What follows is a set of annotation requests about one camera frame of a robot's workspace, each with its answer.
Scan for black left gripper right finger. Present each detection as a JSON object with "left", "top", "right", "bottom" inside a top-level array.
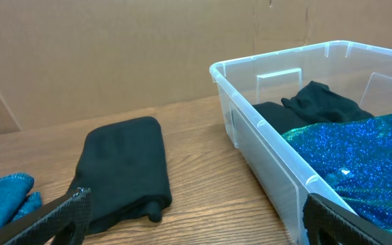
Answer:
[{"left": 303, "top": 193, "right": 392, "bottom": 245}]

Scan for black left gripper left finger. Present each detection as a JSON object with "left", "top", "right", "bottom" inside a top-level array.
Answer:
[{"left": 0, "top": 188, "right": 92, "bottom": 245}]

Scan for blue denim jeans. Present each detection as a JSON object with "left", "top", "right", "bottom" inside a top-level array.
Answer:
[{"left": 0, "top": 173, "right": 42, "bottom": 228}]

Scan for blue sparkly cloth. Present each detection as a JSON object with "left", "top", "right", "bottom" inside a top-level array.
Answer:
[{"left": 283, "top": 114, "right": 392, "bottom": 234}]

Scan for black cloth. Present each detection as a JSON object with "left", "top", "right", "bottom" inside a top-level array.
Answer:
[
  {"left": 281, "top": 81, "right": 374, "bottom": 124},
  {"left": 253, "top": 102, "right": 309, "bottom": 134},
  {"left": 69, "top": 116, "right": 172, "bottom": 234}
]

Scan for clear plastic storage bin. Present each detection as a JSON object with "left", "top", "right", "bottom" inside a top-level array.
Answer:
[{"left": 210, "top": 40, "right": 392, "bottom": 244}]

